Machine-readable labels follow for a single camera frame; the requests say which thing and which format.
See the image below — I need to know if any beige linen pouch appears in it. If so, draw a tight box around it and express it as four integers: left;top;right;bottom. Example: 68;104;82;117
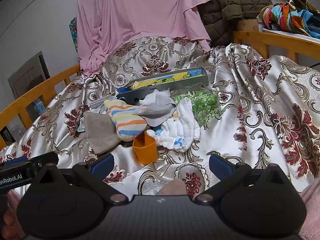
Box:
84;112;121;155

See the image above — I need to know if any orange silicone cup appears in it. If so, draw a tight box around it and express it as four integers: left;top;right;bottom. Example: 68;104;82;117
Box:
132;131;157;165

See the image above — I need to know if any striped pastel sock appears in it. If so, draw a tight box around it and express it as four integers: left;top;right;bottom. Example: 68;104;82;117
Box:
104;99;148;141

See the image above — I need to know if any white gauze baby cloth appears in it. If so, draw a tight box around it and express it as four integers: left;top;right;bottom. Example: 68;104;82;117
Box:
146;97;201;152

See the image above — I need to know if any grey cloth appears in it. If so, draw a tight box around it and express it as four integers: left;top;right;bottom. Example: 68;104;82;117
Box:
132;94;177;127

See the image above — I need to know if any person left hand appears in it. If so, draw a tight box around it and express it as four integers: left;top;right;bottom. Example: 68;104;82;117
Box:
1;190;25;239

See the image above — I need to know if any bag of green pieces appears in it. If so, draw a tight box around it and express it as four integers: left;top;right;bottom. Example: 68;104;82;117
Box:
173;89;221;127

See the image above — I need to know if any floral satin bedspread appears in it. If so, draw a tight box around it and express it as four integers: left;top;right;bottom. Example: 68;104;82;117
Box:
1;37;319;197

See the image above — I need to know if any grey tray with cartoon lining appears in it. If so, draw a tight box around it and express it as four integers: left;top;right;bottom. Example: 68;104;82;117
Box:
116;67;209;105

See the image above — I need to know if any white shelf board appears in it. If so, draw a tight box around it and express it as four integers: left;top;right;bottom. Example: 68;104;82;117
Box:
263;28;320;43

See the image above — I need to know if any pink hanging sheet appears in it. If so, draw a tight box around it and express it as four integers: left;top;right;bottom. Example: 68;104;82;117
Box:
76;0;211;76

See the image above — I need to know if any colourful striped fabric bundle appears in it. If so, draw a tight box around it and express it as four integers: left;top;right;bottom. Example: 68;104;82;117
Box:
258;0;320;39

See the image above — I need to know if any brown quilted jacket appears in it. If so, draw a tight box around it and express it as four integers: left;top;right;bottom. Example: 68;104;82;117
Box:
197;0;272;47

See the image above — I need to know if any wooden bed rail left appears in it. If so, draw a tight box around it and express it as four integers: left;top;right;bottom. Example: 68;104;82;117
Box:
1;64;90;161

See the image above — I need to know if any grey wall cabinet door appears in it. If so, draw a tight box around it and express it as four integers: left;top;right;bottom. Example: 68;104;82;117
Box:
8;51;50;99

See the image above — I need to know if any colourful wall poster left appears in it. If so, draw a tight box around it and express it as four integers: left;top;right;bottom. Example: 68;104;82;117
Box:
69;17;78;51

